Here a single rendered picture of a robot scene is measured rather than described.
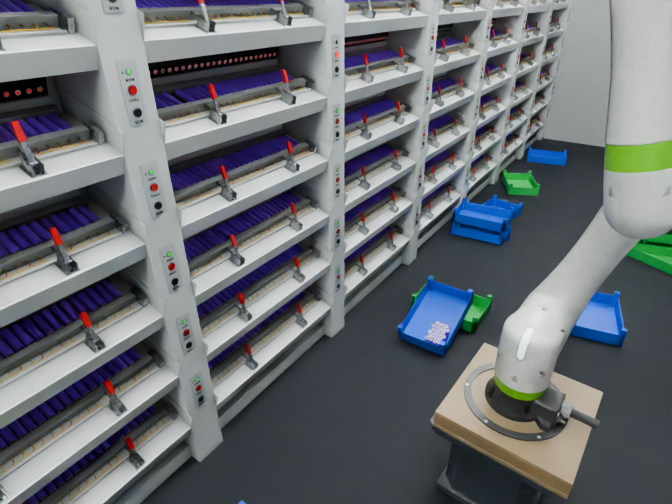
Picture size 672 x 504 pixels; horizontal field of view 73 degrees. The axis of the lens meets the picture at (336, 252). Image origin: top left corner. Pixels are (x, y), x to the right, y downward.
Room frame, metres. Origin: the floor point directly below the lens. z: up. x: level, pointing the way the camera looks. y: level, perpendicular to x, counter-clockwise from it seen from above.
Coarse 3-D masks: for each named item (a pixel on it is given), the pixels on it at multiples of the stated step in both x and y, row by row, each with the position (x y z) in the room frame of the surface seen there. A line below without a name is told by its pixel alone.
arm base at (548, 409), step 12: (492, 384) 0.83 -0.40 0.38; (492, 396) 0.82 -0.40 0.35; (504, 396) 0.78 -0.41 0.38; (552, 396) 0.77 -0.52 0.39; (564, 396) 0.77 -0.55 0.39; (492, 408) 0.79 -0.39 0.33; (504, 408) 0.77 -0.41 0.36; (516, 408) 0.76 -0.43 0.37; (528, 408) 0.77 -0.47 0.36; (540, 408) 0.75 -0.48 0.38; (552, 408) 0.74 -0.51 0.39; (564, 408) 0.75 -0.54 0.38; (516, 420) 0.75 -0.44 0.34; (528, 420) 0.75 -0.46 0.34; (540, 420) 0.74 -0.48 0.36; (552, 420) 0.73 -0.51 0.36; (564, 420) 0.73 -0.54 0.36; (588, 420) 0.72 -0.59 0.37
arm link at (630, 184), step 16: (608, 144) 0.77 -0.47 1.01; (656, 144) 0.71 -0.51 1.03; (608, 160) 0.76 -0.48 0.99; (624, 160) 0.73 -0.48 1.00; (640, 160) 0.71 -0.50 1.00; (656, 160) 0.70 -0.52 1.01; (608, 176) 0.75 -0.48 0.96; (624, 176) 0.72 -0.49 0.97; (640, 176) 0.71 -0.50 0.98; (656, 176) 0.70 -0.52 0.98; (608, 192) 0.75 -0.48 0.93; (624, 192) 0.72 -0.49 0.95; (640, 192) 0.70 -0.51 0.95; (656, 192) 0.69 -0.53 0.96; (608, 208) 0.74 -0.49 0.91; (624, 208) 0.71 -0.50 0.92; (640, 208) 0.70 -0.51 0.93; (656, 208) 0.69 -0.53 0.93; (624, 224) 0.71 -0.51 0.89; (640, 224) 0.69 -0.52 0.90; (656, 224) 0.68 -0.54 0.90
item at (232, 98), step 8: (296, 80) 1.45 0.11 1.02; (304, 80) 1.47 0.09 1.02; (256, 88) 1.31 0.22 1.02; (264, 88) 1.33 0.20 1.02; (272, 88) 1.35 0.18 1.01; (280, 88) 1.38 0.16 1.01; (296, 88) 1.45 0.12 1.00; (304, 88) 1.45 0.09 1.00; (224, 96) 1.21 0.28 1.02; (232, 96) 1.22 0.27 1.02; (240, 96) 1.25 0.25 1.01; (248, 96) 1.27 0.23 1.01; (256, 96) 1.30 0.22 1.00; (272, 96) 1.33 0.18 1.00; (184, 104) 1.11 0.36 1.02; (192, 104) 1.12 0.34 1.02; (200, 104) 1.14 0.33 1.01; (208, 104) 1.16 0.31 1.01; (224, 104) 1.21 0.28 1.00; (240, 104) 1.23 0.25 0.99; (160, 112) 1.04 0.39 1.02; (168, 112) 1.06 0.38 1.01; (176, 112) 1.08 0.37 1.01; (184, 112) 1.10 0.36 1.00; (192, 112) 1.12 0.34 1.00; (176, 120) 1.06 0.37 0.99
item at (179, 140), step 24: (192, 72) 1.26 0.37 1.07; (216, 72) 1.32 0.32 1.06; (288, 72) 1.54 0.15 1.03; (312, 72) 1.49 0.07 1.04; (264, 96) 1.34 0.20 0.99; (312, 96) 1.43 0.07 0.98; (168, 120) 1.07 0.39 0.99; (240, 120) 1.16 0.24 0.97; (264, 120) 1.23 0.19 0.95; (288, 120) 1.32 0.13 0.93; (168, 144) 0.98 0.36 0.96; (192, 144) 1.03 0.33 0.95
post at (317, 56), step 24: (336, 0) 1.50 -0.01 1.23; (336, 24) 1.50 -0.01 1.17; (288, 48) 1.55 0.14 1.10; (312, 48) 1.49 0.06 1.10; (336, 96) 1.50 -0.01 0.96; (312, 120) 1.50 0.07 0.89; (336, 144) 1.50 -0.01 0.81; (336, 216) 1.49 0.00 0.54; (336, 264) 1.49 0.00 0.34; (336, 312) 1.49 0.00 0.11
